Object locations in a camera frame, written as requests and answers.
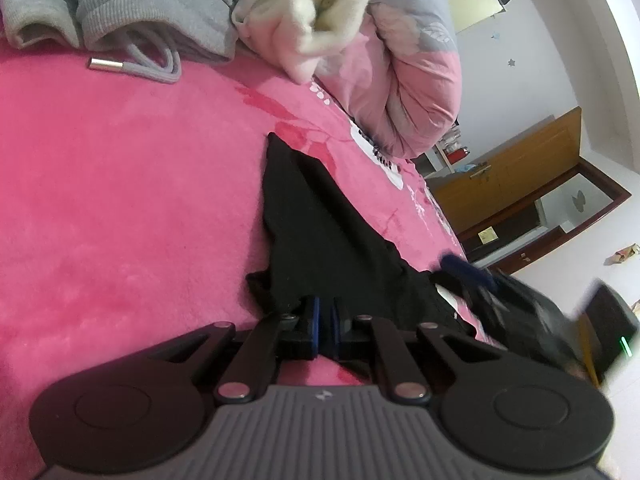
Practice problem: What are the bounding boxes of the pink grey quilt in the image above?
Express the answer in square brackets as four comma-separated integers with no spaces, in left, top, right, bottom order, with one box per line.
[312,0,463,161]

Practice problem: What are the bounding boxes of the white cluttered desk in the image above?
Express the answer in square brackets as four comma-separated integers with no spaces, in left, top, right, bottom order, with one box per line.
[410,122,473,181]

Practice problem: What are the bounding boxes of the black t-shirt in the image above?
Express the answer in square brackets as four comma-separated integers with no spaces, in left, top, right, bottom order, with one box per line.
[245,131,481,386]

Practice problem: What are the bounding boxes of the pink floral blanket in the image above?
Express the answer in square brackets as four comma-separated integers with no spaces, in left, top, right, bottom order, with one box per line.
[0,25,481,461]

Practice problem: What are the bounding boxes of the cream fleece garment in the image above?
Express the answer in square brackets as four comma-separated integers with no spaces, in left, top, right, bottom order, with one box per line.
[231,0,373,85]

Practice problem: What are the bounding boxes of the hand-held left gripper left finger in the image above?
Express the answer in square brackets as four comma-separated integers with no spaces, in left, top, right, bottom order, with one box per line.
[148,296,321,406]

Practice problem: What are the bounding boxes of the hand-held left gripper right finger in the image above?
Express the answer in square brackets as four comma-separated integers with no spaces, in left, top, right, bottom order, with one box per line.
[330,297,502,406]

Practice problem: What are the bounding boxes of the brown door frame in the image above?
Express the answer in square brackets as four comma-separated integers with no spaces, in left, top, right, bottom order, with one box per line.
[457,157,632,276]

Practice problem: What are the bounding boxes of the grey hoodie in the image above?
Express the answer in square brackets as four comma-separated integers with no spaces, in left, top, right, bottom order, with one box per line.
[0,0,261,86]

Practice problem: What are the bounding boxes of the wooden door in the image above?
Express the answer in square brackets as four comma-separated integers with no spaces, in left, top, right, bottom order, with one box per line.
[430,106,583,236]

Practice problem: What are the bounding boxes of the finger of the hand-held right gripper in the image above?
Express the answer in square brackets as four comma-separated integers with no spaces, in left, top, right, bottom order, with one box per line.
[439,254,498,293]

